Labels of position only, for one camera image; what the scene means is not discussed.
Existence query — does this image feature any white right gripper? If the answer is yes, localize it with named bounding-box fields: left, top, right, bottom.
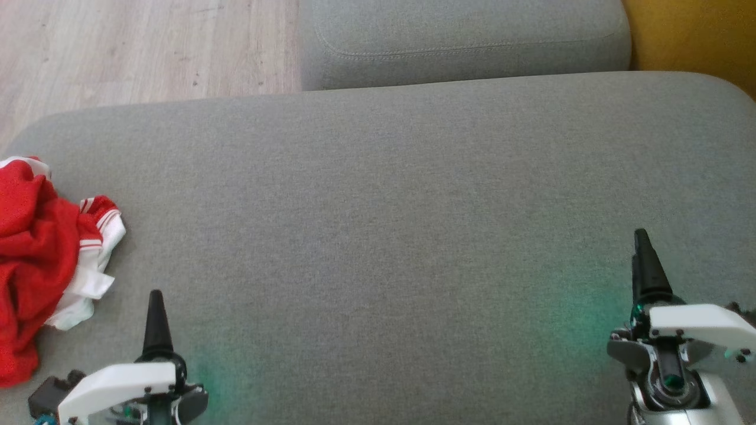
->
left=607, top=228, right=756, bottom=374

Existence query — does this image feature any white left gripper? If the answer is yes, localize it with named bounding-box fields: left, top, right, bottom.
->
left=58, top=289, right=209, bottom=425

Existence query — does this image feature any red white striped shirt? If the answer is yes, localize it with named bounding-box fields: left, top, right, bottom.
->
left=0, top=194, right=127, bottom=388

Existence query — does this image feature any large grey sofa seat cushion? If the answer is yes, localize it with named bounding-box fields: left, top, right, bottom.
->
left=0, top=71, right=756, bottom=425

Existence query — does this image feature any small grey sofa cushion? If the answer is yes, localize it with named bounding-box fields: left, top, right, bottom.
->
left=298, top=0, right=633, bottom=91

